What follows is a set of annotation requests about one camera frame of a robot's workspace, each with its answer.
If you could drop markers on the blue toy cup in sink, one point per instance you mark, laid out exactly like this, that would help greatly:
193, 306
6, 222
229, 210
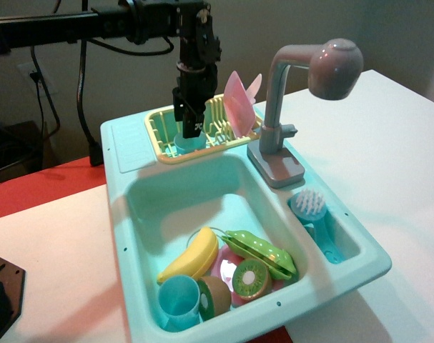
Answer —
179, 301

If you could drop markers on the yellow dish drying rack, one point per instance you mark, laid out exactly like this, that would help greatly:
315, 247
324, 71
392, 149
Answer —
162, 128

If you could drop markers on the toy kiwi half right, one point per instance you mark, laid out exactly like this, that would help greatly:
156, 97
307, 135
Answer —
251, 280

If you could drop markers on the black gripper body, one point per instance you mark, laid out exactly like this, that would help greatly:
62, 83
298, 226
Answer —
197, 86

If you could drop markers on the toy kiwi half left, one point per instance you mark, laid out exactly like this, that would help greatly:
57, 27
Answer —
214, 297

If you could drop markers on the white wall outlet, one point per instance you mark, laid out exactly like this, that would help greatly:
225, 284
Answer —
32, 78

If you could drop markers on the green toy pea pod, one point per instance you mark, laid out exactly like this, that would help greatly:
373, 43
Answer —
247, 245

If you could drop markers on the pink toy plate front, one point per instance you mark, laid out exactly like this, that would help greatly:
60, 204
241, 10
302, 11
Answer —
238, 107

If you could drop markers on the blue toy cup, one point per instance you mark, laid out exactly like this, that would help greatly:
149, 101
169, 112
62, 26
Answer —
179, 301
186, 146

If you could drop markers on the toy kiwi half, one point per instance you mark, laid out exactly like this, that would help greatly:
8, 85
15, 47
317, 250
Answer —
214, 297
251, 280

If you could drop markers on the grey toy faucet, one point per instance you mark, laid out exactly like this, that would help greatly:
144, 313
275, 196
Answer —
333, 69

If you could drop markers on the pink toy plate back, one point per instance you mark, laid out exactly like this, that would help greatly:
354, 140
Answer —
253, 89

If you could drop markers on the pink toy plate in sink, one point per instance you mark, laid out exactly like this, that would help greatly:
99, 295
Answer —
224, 267

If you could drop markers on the yellow toy banana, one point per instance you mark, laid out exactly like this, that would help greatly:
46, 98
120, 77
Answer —
196, 259

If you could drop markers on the blue dish brush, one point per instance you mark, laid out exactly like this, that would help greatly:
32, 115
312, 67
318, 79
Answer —
309, 206

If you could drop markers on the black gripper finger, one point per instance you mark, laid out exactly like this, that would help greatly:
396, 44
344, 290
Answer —
192, 123
178, 104

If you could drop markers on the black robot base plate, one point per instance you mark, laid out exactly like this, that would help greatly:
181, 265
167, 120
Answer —
12, 280

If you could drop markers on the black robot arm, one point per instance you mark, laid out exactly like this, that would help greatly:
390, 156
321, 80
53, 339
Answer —
138, 21

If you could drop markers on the teal toy sink unit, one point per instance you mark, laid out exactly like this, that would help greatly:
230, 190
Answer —
156, 207

